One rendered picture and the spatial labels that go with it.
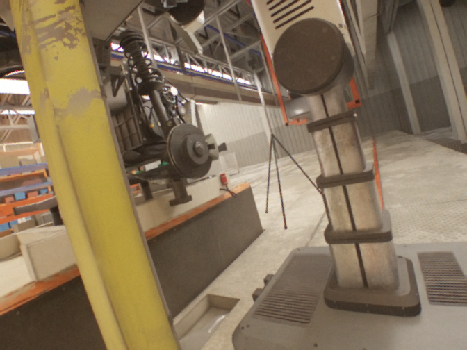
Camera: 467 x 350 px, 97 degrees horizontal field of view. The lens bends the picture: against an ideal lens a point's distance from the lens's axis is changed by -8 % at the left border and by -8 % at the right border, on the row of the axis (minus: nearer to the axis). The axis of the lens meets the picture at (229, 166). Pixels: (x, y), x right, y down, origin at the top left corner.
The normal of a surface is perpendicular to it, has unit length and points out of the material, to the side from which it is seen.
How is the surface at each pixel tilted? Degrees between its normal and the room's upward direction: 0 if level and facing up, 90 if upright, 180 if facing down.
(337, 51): 90
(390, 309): 90
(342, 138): 90
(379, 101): 90
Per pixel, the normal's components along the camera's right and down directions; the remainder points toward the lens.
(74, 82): 0.80, -0.21
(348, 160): -0.55, 0.18
